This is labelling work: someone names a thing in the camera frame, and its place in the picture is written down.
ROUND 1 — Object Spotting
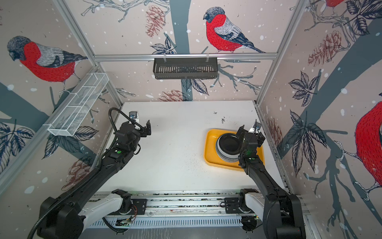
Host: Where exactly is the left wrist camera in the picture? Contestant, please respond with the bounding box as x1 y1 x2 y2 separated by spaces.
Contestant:
128 111 138 121

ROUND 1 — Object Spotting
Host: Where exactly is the small black plate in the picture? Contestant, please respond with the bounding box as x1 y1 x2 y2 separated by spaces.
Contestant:
217 133 242 155

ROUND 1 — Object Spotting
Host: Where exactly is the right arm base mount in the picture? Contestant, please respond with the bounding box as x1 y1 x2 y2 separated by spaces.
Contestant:
223 197 251 214

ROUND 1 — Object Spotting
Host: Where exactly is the black wire wall basket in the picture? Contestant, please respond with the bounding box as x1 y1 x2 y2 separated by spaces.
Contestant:
153 57 218 80

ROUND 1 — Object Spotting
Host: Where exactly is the yellow plastic bin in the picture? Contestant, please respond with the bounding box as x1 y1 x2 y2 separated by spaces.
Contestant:
204 129 266 171

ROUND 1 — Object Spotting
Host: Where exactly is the white mesh wall shelf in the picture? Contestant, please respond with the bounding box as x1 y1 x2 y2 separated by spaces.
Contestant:
48 73 109 136

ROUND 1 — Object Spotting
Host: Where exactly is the white plate grey emblem front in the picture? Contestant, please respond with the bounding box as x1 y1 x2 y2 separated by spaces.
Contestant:
215 143 239 163

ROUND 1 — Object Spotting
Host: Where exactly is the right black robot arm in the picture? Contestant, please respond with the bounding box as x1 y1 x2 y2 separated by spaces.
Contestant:
236 126 306 239

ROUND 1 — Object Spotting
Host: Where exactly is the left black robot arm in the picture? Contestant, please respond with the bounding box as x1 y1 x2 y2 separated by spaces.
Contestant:
27 108 152 239

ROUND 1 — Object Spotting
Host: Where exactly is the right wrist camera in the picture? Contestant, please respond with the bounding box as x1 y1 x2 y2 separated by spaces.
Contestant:
248 121 262 133

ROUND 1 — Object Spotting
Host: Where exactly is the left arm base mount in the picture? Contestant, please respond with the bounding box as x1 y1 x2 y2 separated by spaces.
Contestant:
117 199 147 216

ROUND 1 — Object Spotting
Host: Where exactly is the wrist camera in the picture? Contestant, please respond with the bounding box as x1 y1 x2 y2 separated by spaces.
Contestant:
248 121 262 133
128 111 138 121

